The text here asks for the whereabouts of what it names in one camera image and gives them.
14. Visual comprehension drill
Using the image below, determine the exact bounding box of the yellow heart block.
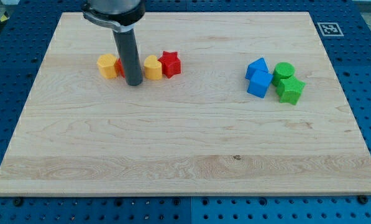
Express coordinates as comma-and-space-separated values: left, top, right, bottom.
144, 55, 163, 80

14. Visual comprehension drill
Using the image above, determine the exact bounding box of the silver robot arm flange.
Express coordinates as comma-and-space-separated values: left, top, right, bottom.
81, 0, 145, 33

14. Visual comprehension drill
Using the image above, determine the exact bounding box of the wooden board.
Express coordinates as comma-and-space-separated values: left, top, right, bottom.
0, 12, 371, 197

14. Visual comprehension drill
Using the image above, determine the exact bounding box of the red star block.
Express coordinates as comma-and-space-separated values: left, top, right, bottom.
158, 51, 181, 78

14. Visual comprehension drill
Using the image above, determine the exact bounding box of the red block behind rod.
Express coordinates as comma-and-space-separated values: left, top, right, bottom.
115, 58, 126, 78

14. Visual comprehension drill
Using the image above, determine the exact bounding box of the blue cube block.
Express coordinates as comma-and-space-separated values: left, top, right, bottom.
247, 70, 273, 98

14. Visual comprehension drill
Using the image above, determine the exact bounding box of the blue triangle block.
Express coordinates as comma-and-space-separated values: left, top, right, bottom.
245, 57, 268, 80

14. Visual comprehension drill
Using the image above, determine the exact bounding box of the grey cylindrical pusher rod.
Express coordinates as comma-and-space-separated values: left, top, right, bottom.
113, 29, 143, 86

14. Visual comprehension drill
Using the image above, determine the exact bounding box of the yellow hexagon block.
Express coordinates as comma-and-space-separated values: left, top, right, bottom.
96, 54, 118, 79

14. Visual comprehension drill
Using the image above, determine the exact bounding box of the green star block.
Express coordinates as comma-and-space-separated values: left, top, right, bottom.
276, 76, 306, 105

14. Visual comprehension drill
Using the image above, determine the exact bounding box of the green cylinder block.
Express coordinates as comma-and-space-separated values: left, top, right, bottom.
272, 62, 295, 86

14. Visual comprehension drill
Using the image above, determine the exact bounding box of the white fiducial marker tag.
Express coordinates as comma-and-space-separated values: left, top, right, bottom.
318, 22, 344, 37

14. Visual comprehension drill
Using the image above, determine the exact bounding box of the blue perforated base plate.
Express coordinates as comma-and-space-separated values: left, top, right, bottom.
0, 1, 371, 223

